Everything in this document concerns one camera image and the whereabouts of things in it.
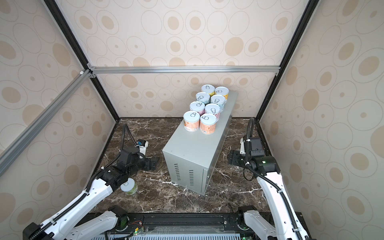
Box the brown label can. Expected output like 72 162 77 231
183 111 201 132

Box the green label can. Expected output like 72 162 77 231
120 178 138 196

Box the light blue label can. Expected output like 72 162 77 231
196 92 211 105

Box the black corner frame post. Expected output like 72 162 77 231
255 0 319 121
43 0 121 122

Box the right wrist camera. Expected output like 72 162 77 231
240 138 246 155

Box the black corner frame post right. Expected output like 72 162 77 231
255 0 319 121

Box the pink flower label can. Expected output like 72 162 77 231
205 103 221 120

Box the yellow orange label can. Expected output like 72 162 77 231
215 87 230 100

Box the orange fruit label can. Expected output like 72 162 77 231
200 114 217 135

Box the black corner frame post left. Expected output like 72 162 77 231
43 0 121 122

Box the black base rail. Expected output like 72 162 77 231
77 211 304 240

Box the silver aluminium crossbar back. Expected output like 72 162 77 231
91 66 280 74

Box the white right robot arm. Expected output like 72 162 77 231
228 150 311 240

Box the grey metal cabinet box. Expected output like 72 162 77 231
163 91 238 195

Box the silver aluminium rail left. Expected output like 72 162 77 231
1 70 91 175

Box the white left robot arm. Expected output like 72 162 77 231
23 147 159 240

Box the teal label can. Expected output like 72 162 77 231
210 95 226 110

